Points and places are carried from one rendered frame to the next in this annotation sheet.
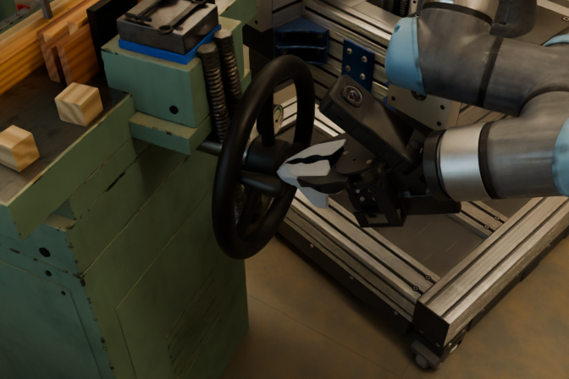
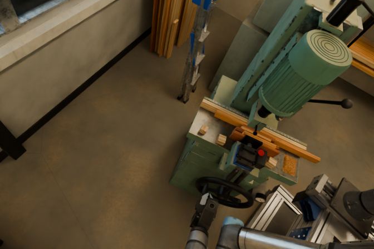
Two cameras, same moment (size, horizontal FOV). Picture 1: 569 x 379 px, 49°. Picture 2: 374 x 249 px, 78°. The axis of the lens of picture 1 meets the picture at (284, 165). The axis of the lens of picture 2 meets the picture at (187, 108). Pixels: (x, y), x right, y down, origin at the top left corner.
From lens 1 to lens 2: 61 cm
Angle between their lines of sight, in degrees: 44
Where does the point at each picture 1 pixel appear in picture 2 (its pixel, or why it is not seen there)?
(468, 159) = (192, 237)
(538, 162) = not seen: outside the picture
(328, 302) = not seen: hidden behind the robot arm
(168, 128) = (222, 163)
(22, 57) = (235, 123)
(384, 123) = (207, 216)
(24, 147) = (202, 131)
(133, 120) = (224, 153)
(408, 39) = (230, 221)
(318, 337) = (216, 230)
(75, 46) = (236, 134)
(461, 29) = (232, 237)
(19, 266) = not seen: hidden behind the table
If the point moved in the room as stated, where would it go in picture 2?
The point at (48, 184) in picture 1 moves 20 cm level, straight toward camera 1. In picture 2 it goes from (198, 138) to (163, 154)
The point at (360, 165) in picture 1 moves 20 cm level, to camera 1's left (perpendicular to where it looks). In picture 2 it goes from (199, 211) to (195, 163)
